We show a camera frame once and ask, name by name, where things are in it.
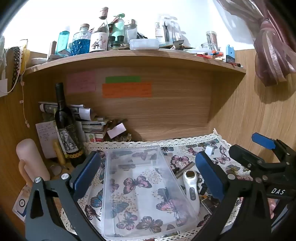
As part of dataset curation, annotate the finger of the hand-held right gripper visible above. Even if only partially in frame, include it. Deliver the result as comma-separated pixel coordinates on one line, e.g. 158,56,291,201
229,144,287,183
252,133,296,163

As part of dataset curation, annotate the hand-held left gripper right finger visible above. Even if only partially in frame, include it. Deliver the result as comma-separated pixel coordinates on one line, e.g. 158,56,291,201
195,151,272,241

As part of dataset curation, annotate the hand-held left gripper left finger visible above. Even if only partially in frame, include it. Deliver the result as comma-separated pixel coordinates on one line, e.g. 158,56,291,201
25,151,104,241

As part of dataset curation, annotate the dark brown tube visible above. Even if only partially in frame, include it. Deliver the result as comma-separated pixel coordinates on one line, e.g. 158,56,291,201
172,162,196,179

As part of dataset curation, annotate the white handheld massager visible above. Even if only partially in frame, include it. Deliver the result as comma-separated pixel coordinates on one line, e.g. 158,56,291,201
183,170,201,216

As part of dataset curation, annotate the clear plastic container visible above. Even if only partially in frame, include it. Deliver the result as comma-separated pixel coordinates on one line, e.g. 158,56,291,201
102,146,198,240

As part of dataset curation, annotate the person's right hand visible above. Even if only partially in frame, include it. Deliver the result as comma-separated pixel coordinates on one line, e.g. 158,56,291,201
268,198,276,219

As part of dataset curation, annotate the butterfly print lace tablecloth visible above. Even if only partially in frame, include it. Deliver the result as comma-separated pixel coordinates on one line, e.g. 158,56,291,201
61,128,255,241

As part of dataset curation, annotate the tape roll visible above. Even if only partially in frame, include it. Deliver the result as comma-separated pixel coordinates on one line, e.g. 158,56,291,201
50,164,63,176

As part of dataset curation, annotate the dark flat case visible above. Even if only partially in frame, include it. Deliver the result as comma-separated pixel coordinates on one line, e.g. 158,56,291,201
200,195,220,214

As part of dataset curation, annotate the yellow stick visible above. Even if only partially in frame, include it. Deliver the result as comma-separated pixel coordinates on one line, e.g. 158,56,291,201
53,141,67,166

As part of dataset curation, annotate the stack of books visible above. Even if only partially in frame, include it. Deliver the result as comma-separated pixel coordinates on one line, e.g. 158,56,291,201
81,117,110,142

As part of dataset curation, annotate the dark wine bottle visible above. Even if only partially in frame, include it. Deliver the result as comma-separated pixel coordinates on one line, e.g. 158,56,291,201
54,83,86,167

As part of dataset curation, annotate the dish of small trinkets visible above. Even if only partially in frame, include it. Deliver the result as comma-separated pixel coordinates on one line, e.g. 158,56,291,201
105,118,132,142

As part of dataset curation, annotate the white card box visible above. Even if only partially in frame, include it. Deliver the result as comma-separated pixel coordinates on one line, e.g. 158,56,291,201
107,123,126,139

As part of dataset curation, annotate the white note paper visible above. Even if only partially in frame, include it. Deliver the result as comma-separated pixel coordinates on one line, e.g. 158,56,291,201
35,122,60,159

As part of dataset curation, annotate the pink mug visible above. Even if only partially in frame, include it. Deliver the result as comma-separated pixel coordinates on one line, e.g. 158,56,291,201
16,138,51,186

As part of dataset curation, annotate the white and blue packet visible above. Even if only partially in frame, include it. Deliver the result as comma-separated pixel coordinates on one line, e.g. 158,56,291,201
13,185,33,223

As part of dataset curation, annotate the pink curtain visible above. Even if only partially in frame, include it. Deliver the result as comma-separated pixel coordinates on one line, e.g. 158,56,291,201
213,0,294,87

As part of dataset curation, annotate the pink sticky note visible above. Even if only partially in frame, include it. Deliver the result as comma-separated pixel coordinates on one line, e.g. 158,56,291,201
67,71,96,93

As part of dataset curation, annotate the orange sticky note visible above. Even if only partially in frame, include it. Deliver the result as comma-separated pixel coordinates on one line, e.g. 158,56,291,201
102,82,152,98

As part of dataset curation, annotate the blue box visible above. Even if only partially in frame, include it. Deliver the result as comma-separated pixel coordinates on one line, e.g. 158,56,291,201
225,44,235,63

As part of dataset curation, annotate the green sticky note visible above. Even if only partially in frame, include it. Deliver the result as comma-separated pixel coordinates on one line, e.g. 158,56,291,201
105,76,141,83

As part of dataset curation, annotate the glass jar with metal lid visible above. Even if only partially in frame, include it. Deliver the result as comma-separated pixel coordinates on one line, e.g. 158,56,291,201
206,31,219,50

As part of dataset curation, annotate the wooden shelf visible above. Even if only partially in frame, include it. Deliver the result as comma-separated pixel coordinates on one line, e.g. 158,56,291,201
24,50,247,130

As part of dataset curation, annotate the glass bottle with blue liquid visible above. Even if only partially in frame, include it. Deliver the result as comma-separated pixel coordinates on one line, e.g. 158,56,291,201
72,24,91,56

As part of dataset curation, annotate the clear bottle with illustrated label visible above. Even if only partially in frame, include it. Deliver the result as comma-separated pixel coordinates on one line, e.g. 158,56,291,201
89,7,110,53

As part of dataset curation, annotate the teal bottle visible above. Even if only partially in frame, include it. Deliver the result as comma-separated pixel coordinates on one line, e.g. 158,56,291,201
57,30,70,55

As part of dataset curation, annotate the clear plastic lidded box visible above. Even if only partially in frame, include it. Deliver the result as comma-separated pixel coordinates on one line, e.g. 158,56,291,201
129,38,160,50

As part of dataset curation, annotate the clear brush package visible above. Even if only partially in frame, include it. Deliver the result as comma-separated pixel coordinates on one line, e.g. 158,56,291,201
155,14,182,43

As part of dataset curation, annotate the clear glass jar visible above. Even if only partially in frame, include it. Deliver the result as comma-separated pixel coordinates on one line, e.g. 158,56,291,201
124,20,138,43

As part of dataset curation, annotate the mint green pump bottle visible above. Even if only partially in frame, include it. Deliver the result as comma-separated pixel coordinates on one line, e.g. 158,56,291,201
113,13,125,42

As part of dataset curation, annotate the white beaded cord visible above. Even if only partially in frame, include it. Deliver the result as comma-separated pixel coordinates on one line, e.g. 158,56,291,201
20,39,31,128

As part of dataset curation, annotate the black lace strap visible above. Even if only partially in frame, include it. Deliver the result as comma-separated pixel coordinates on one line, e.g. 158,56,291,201
13,46,22,82

